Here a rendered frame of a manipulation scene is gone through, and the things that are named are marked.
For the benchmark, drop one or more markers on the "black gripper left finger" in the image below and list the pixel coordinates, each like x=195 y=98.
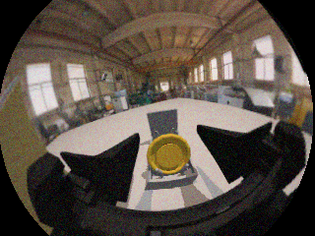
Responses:
x=112 y=169

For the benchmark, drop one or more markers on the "grey dish rack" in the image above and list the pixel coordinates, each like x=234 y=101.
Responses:
x=164 y=122

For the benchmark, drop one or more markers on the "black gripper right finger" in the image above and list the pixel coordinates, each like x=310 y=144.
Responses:
x=232 y=150

